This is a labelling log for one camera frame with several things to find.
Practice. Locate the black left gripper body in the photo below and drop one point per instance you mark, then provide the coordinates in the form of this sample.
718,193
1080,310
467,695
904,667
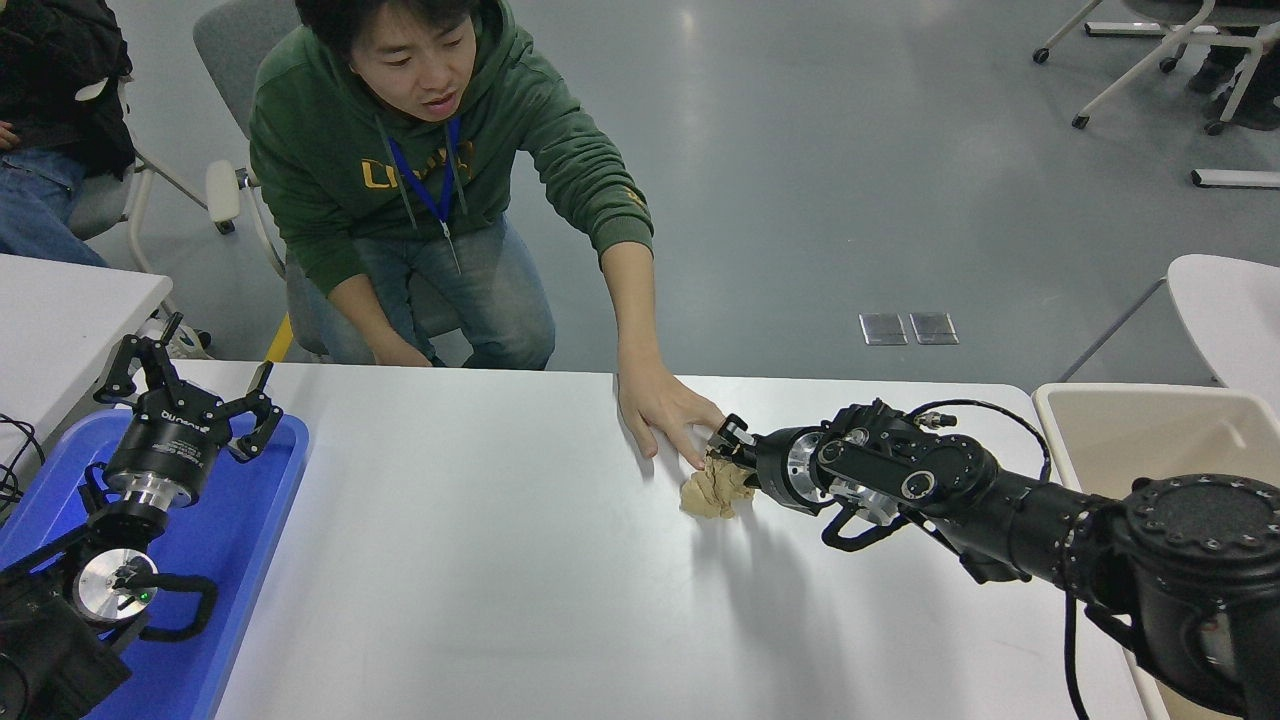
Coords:
165,445

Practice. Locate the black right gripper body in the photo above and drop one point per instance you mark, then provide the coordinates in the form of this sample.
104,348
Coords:
772,465

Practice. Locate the tan paper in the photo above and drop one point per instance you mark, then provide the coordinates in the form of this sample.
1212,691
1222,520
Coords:
712,492

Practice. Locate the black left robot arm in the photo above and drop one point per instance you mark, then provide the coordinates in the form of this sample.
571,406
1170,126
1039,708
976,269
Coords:
40,650

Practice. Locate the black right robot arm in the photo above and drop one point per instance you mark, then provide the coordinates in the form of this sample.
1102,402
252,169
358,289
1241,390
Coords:
1040,520

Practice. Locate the person's right forearm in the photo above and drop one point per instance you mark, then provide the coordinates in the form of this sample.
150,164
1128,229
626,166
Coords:
365,310

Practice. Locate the person's left forearm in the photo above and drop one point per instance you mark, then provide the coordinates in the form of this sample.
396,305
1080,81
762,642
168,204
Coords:
632,305

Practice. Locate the person's left hand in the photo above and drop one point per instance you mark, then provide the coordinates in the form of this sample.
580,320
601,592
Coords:
660,405

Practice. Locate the person's right hand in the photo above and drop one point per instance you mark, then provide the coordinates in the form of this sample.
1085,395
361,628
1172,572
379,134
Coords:
402,355

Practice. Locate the person's hand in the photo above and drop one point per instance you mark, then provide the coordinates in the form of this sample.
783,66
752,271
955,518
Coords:
9,136

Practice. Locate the white side table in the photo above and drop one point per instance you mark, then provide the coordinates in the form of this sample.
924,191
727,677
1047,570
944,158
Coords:
60,320

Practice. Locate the blue plastic tray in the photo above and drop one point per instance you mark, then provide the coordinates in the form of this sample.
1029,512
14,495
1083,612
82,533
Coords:
230,560

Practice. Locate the silver floor plate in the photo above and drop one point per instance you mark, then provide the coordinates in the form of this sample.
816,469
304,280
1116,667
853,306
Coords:
884,330
934,329

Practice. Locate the person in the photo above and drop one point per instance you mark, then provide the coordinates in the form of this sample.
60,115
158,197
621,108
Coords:
50,90
330,170
1250,95

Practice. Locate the grey swivel chair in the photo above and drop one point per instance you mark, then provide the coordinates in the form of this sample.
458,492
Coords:
235,50

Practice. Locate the large pale bin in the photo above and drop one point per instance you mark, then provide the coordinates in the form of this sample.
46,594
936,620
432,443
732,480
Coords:
1150,440

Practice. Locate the white rounded table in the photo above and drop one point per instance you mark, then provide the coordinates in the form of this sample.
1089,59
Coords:
1230,320

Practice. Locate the white-framed wheeled chair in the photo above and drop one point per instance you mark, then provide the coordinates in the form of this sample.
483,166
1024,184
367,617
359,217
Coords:
1140,65

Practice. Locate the long white floor bar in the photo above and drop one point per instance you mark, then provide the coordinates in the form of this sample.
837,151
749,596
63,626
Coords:
1235,178

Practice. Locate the short white floor bar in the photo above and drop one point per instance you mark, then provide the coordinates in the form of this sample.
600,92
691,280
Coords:
1120,29

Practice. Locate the grey chair with white frame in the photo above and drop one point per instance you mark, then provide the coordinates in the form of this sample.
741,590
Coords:
95,205

